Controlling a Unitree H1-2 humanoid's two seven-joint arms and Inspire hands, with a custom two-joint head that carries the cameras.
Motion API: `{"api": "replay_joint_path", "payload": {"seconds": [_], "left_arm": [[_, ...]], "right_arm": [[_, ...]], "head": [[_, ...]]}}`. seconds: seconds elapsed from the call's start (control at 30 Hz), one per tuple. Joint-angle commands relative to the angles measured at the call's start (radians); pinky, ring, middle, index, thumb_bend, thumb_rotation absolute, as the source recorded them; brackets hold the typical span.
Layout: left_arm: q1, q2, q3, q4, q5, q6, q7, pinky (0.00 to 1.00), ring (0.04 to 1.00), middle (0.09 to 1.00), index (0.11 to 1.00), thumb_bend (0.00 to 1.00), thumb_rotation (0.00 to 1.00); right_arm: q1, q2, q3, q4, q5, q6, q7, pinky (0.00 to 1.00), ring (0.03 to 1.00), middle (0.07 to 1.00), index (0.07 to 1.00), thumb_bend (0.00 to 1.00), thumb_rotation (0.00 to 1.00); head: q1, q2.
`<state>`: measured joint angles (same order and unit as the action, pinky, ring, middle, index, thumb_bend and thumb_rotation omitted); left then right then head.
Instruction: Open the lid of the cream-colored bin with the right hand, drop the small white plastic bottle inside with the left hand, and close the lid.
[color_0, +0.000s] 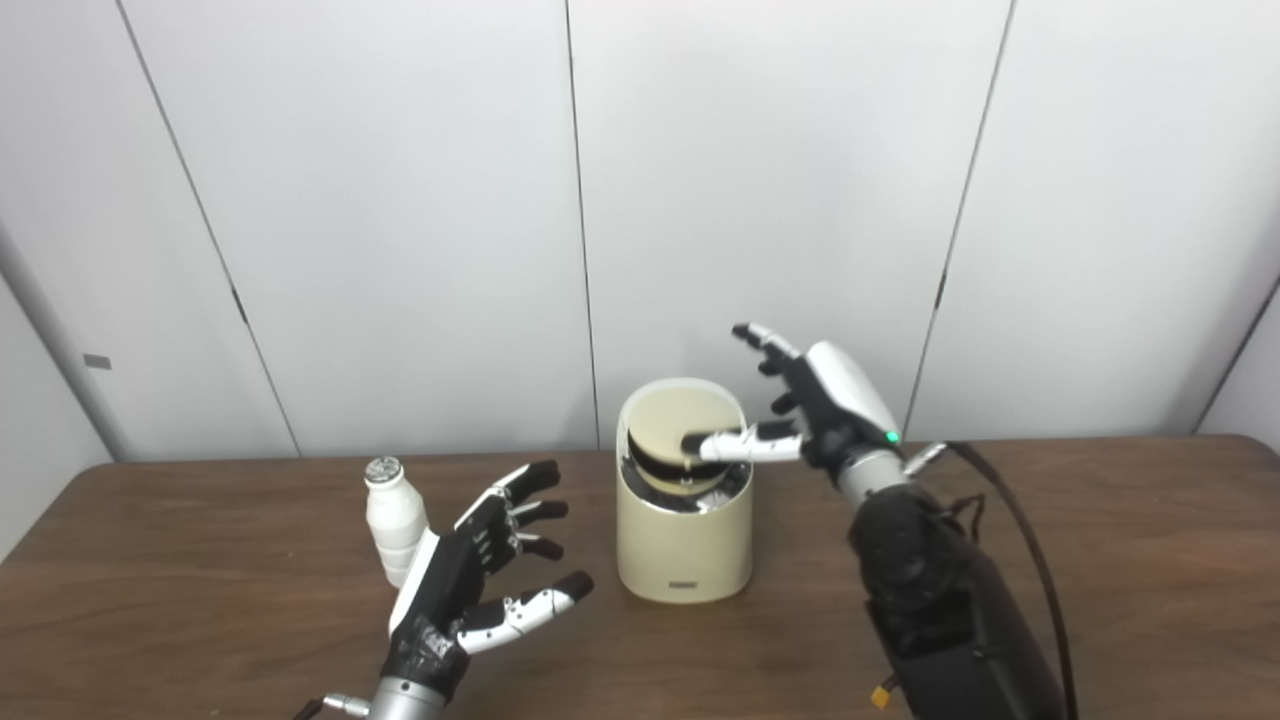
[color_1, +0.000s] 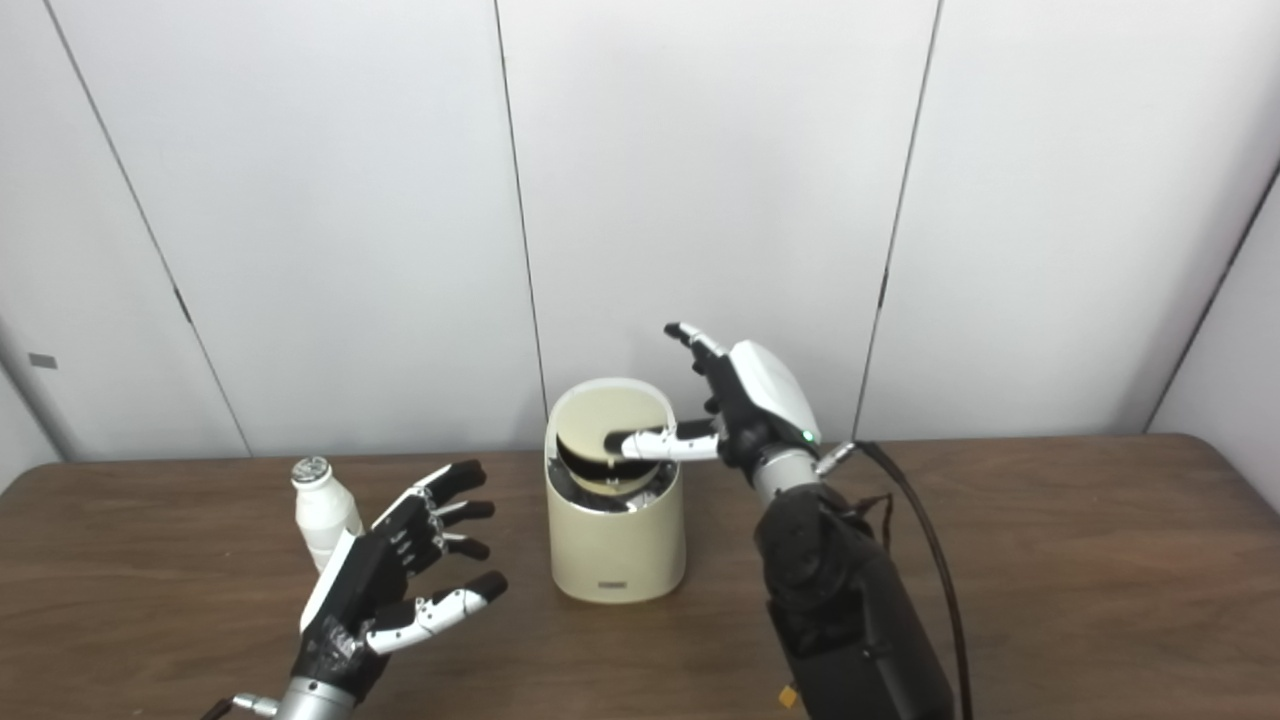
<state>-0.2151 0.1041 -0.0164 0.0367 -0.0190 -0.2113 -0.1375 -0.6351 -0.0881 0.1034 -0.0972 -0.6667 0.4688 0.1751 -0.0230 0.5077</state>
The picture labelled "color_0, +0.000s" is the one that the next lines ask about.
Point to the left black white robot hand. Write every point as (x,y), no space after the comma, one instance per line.
(445,590)

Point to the cream round bin lid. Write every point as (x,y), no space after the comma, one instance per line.
(665,430)

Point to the small white plastic bottle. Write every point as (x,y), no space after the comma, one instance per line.
(392,520)

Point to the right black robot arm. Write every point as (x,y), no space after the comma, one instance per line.
(940,600)

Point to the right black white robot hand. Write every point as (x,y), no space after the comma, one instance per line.
(835,405)

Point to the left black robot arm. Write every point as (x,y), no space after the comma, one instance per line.
(405,702)

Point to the cream-colored round bin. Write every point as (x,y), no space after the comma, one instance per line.
(685,550)

